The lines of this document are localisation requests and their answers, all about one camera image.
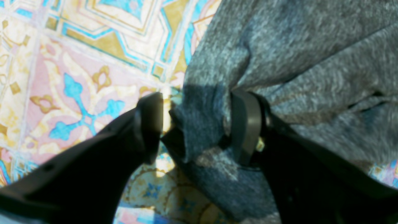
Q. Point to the grey t-shirt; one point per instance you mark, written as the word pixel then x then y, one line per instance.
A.
pixel 328 68

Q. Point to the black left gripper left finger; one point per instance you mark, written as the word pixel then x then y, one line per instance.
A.
pixel 84 184

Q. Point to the patterned tablecloth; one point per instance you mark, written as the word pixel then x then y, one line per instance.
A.
pixel 70 67

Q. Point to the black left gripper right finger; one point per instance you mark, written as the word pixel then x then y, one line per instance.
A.
pixel 310 184

